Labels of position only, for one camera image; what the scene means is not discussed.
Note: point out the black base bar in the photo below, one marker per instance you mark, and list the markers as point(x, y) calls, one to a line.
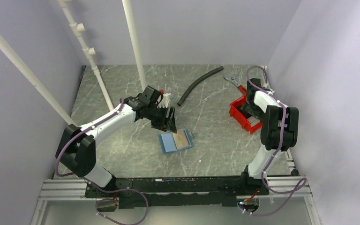
point(185, 191)

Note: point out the blue card holder wallet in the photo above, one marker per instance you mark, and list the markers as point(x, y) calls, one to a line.
point(167, 143)

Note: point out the red-handled adjustable wrench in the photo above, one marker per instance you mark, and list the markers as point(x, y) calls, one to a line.
point(234, 81)

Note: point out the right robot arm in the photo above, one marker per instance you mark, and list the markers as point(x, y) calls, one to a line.
point(279, 130)

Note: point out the stack of white cards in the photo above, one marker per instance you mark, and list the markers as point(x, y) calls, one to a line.
point(253, 121)

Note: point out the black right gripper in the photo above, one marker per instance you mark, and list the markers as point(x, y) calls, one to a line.
point(246, 108)

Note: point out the red plastic bin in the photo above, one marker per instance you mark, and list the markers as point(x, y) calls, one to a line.
point(242, 118)

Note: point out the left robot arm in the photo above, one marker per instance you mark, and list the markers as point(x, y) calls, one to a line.
point(76, 153)

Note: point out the aluminium rail at front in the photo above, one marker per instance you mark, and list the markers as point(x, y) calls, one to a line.
point(79, 189)

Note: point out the white PVC pipe frame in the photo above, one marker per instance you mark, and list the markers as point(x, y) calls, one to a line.
point(77, 30)

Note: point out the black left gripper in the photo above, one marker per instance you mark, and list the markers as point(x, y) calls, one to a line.
point(166, 123)

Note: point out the aluminium rail at right edge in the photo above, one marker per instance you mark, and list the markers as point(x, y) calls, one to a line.
point(287, 154)

